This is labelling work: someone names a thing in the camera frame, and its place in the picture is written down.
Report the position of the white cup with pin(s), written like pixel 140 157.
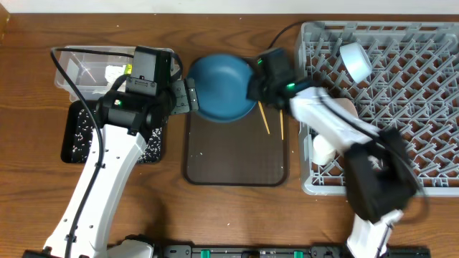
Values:
pixel 323 151

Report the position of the black rail at table edge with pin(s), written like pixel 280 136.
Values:
pixel 251 252

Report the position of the grey dishwasher rack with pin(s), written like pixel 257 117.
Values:
pixel 413 86

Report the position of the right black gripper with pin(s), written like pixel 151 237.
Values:
pixel 253 92

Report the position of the black bin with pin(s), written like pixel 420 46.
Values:
pixel 71 143

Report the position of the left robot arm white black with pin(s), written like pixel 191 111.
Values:
pixel 123 120

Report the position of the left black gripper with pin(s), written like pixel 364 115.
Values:
pixel 186 92

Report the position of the dark blue plate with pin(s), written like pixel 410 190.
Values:
pixel 221 82

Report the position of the light blue bowl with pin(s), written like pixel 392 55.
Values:
pixel 356 61

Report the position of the waste paper wrapper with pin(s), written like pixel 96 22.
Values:
pixel 113 72

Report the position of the brown serving tray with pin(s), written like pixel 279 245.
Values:
pixel 240 153

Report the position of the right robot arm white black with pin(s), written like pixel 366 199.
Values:
pixel 379 178

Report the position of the pink bowl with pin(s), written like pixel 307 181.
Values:
pixel 345 108

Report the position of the clear plastic bin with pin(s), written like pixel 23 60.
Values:
pixel 81 70

